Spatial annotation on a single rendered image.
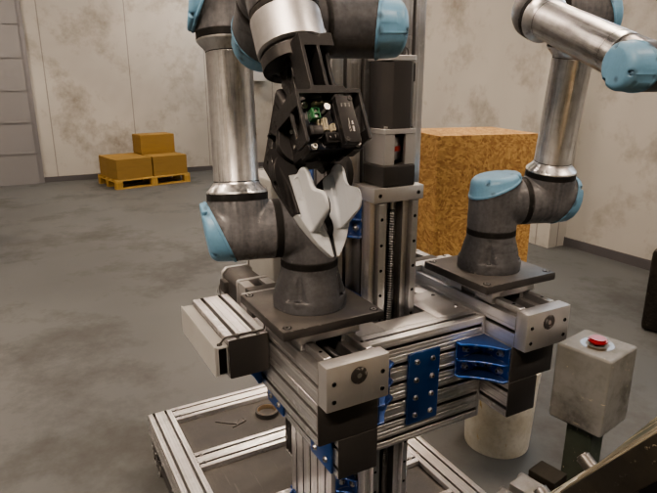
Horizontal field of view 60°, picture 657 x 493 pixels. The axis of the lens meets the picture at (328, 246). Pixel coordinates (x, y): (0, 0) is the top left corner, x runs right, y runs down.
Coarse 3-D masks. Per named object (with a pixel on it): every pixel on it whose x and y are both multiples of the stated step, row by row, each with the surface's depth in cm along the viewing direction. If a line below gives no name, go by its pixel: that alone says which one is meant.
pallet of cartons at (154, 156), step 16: (144, 144) 856; (160, 144) 871; (112, 160) 803; (128, 160) 808; (144, 160) 824; (160, 160) 839; (176, 160) 854; (112, 176) 813; (128, 176) 812; (144, 176) 828; (160, 176) 842; (176, 176) 893
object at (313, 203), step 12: (300, 168) 56; (300, 180) 57; (312, 180) 55; (300, 192) 57; (312, 192) 55; (324, 192) 53; (300, 204) 57; (312, 204) 56; (324, 204) 53; (300, 216) 56; (312, 216) 56; (324, 216) 54; (312, 228) 56; (324, 228) 57; (312, 240) 57; (324, 240) 57; (324, 252) 57
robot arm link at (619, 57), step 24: (528, 0) 112; (552, 0) 109; (528, 24) 112; (552, 24) 104; (576, 24) 99; (600, 24) 95; (576, 48) 98; (600, 48) 92; (624, 48) 85; (648, 48) 84; (624, 72) 85; (648, 72) 84
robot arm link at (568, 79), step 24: (576, 0) 115; (600, 0) 116; (552, 48) 123; (552, 72) 126; (576, 72) 123; (552, 96) 127; (576, 96) 125; (552, 120) 128; (576, 120) 128; (552, 144) 130; (528, 168) 135; (552, 168) 131; (552, 192) 132; (576, 192) 134; (552, 216) 135
